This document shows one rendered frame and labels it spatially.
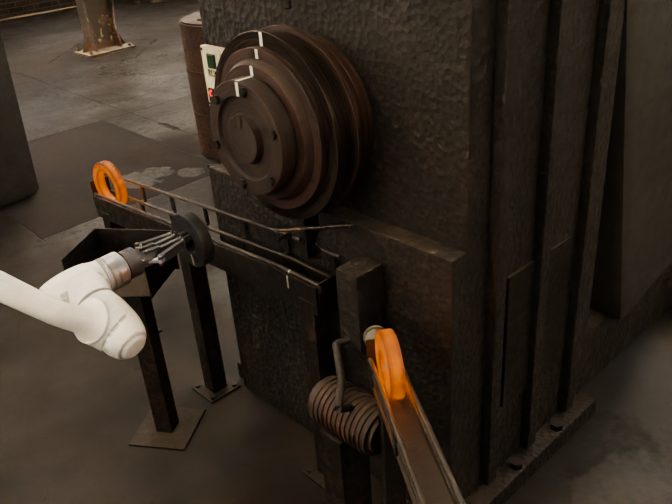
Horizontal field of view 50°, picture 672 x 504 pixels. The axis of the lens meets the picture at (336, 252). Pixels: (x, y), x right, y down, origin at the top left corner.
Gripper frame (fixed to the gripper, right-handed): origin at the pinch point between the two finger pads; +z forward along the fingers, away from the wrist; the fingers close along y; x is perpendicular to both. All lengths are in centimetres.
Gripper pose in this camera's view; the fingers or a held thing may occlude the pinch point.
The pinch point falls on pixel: (190, 233)
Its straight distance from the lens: 192.9
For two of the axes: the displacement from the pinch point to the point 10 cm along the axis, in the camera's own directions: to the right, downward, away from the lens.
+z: 7.1, -4.2, 5.6
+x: -1.1, -8.6, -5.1
